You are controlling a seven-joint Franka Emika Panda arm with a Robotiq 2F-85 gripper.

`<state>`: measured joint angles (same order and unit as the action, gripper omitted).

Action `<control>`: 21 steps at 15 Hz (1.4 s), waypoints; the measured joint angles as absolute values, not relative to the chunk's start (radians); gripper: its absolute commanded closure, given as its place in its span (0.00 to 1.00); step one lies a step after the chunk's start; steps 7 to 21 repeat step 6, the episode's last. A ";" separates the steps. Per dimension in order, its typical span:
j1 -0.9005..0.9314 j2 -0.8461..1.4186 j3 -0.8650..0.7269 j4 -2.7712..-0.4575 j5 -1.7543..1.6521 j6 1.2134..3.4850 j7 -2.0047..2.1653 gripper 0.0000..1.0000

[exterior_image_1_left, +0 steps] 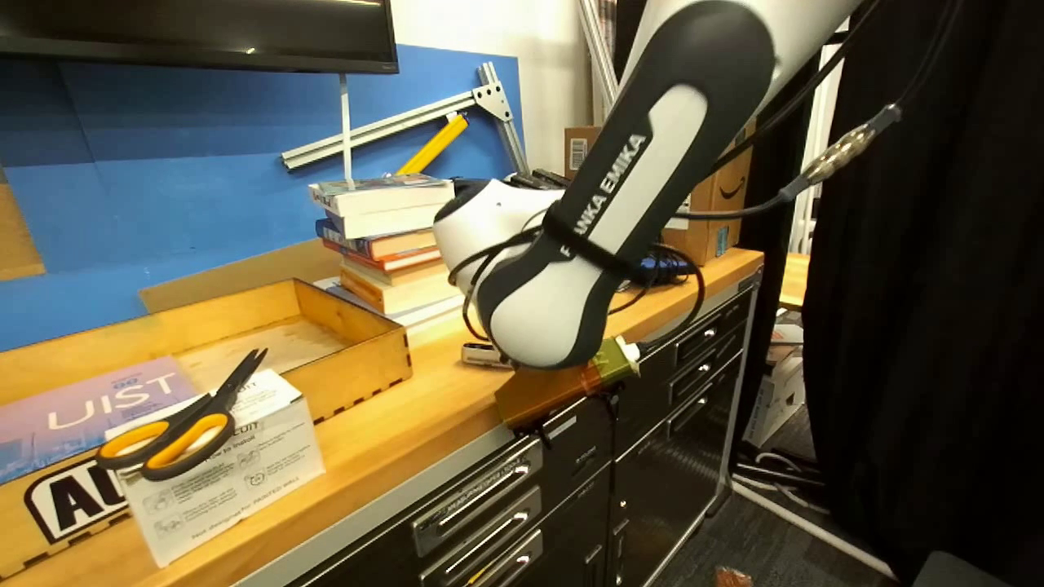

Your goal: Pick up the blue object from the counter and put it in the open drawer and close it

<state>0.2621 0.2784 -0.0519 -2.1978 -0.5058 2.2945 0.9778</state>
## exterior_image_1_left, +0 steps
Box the orange green wrist block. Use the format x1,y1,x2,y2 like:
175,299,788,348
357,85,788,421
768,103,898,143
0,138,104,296
582,334,650,395

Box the black and white sticker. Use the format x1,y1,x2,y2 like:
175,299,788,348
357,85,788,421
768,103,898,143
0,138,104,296
20,453,133,548

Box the white vertical post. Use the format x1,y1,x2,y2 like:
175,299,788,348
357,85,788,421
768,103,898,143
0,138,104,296
788,43,851,261

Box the thin red book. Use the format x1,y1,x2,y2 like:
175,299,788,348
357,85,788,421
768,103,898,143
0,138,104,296
343,245,452,278

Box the grey floor box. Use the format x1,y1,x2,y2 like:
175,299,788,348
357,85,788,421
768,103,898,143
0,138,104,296
748,343,815,450

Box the black curtain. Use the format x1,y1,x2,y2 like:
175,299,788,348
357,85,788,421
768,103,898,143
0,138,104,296
801,0,1044,587

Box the light wooden board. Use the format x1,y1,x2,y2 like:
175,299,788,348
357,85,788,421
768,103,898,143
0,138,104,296
776,252,815,314

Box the cable with metal connector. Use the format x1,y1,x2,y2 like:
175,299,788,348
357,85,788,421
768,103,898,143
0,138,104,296
664,97,911,227

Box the thin white rod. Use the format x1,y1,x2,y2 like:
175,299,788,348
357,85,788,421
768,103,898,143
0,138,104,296
340,73,357,189

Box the open wooden laser-cut box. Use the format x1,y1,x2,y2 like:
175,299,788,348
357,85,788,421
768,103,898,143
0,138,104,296
142,273,417,427

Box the yellow handled scissors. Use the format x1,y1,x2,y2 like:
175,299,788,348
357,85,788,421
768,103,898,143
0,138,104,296
94,346,275,487

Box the black floor cables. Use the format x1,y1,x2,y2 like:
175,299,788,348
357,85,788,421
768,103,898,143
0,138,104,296
733,435,834,514

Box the black drawer with metal handle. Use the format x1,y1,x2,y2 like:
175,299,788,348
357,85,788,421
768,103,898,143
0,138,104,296
636,359,753,447
464,524,614,587
404,389,623,564
636,288,762,370
636,322,756,406
415,476,620,587

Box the white paper sheet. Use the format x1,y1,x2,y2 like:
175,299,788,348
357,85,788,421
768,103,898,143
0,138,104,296
107,370,331,570

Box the flat white book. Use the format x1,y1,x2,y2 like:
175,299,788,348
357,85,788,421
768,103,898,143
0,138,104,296
385,289,472,334

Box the black monitor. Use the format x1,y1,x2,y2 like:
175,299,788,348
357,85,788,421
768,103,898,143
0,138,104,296
0,0,402,79

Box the yellow bar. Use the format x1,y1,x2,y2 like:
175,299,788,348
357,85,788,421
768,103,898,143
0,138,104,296
396,110,472,183

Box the brown cardboard shipping box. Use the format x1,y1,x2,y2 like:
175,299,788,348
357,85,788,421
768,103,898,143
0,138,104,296
563,120,756,267

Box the black drawer cabinet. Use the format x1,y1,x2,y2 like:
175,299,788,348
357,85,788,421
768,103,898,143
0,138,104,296
239,273,768,587

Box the grey leaning rail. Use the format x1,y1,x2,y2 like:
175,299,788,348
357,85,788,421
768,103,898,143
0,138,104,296
575,0,635,110

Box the thick cream book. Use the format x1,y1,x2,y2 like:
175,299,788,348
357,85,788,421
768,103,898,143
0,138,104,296
335,258,466,320

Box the thick white book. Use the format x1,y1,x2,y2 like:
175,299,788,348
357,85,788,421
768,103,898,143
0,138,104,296
306,177,459,245

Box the lavender UIST paper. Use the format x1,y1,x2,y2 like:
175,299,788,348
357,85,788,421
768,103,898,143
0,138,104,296
0,355,207,489

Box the aluminium rail with bracket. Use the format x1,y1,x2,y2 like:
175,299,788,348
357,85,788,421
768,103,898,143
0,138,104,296
278,58,531,178

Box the brown covered book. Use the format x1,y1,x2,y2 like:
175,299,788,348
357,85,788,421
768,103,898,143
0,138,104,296
316,217,452,265

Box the tan wall board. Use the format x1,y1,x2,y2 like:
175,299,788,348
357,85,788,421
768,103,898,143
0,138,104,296
0,177,49,288

